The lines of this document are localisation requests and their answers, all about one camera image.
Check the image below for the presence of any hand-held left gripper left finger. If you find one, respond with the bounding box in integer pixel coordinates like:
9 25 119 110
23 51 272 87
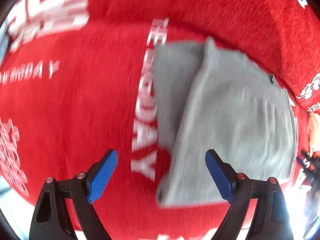
29 149 118 240

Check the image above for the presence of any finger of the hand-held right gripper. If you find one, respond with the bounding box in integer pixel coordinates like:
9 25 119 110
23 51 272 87
297 150 320 171

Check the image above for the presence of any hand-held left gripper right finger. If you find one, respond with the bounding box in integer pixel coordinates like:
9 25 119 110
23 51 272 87
205 149 294 240

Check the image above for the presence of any orange cloth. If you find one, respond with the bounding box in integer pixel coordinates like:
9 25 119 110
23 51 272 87
306 112 320 153

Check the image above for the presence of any red printed blanket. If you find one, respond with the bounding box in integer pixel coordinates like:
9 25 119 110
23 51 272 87
0 0 320 240

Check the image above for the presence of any grey sweater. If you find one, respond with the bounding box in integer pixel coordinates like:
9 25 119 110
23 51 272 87
151 36 299 208

